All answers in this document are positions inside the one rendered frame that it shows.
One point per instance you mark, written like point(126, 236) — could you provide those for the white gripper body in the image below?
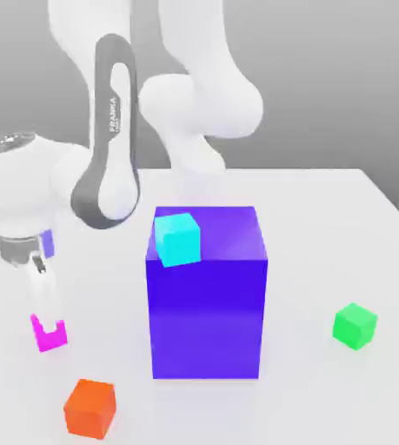
point(44, 295)

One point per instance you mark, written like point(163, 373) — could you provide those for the small green cube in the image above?
point(353, 326)

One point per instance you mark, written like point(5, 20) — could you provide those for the small magenta cube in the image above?
point(51, 342)

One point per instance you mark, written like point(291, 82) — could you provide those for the small cyan cube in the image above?
point(180, 243)

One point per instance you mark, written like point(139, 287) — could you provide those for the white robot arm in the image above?
point(199, 104)

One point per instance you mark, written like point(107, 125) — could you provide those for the small orange cube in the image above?
point(89, 410)

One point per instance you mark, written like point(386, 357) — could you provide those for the large blue box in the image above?
point(206, 313)

